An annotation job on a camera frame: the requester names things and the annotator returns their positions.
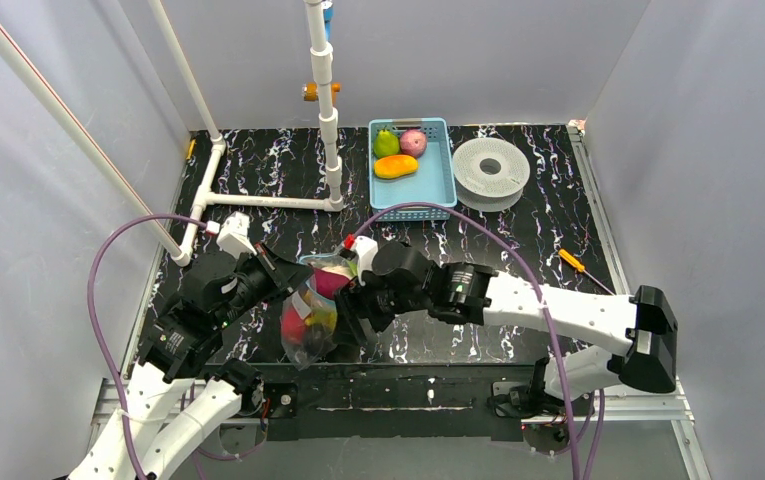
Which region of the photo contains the white green toy cabbage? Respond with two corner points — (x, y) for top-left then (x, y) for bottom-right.
(318, 257), (357, 279)

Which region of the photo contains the clear zip top bag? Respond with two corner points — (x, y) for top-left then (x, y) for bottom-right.
(280, 253), (357, 370)

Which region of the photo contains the magenta toy dragon fruit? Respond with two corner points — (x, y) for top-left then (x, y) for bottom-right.
(313, 269), (351, 300)

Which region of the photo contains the yellow toy banana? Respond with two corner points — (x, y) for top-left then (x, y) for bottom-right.
(304, 310), (337, 331)

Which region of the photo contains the red toy apple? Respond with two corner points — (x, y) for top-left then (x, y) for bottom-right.
(281, 309), (307, 345)

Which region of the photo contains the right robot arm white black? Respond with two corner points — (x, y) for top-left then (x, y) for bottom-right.
(334, 236), (678, 415)

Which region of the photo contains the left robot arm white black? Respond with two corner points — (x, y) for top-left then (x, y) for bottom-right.
(69, 244), (313, 479)

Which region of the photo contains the orange yellow toy mango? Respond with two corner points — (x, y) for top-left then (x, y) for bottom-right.
(373, 154), (419, 180)

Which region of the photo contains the blue plastic basket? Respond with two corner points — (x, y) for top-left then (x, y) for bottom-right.
(368, 117), (458, 222)

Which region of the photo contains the green toy pear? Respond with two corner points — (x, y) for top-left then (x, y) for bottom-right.
(372, 129), (400, 159)

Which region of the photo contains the pink toy peach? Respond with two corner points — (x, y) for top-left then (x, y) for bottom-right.
(399, 129), (428, 158)

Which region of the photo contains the orange pipe clamp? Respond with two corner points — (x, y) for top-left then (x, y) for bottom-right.
(301, 82), (342, 103)

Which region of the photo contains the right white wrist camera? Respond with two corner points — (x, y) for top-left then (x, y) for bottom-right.
(344, 234), (378, 283)

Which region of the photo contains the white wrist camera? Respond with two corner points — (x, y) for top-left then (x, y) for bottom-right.
(216, 212), (255, 259)
(344, 234), (378, 283)

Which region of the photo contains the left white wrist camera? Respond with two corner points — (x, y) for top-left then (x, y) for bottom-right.
(216, 212), (255, 259)

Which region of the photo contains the orange handled screwdriver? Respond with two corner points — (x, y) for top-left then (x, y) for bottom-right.
(558, 248), (615, 295)

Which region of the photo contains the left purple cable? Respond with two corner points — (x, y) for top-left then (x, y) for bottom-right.
(87, 213), (264, 480)

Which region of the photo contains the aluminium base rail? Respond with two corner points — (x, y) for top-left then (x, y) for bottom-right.
(89, 379), (712, 479)

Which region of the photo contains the white PVC pipe frame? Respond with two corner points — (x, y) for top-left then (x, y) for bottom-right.
(0, 1), (344, 266)

